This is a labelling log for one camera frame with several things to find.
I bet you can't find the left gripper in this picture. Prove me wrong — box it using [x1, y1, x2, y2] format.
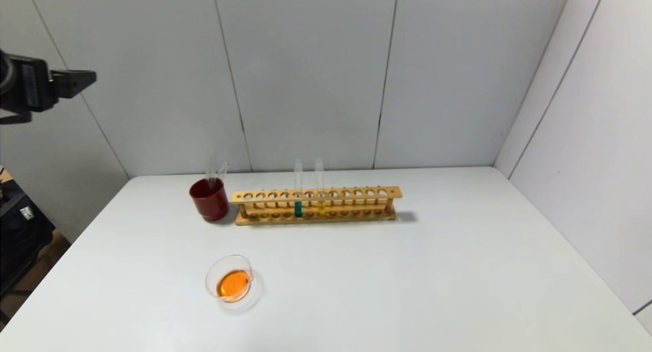
[0, 49, 97, 113]

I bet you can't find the test tube with green pigment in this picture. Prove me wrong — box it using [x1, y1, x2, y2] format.
[294, 159, 304, 218]

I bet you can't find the wooden test tube rack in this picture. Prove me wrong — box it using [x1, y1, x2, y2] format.
[230, 186, 403, 226]

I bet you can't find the dark red plastic cup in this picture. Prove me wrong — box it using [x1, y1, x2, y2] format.
[189, 178, 230, 224]

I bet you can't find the clear glass beaker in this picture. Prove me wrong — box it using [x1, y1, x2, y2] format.
[205, 254, 264, 312]

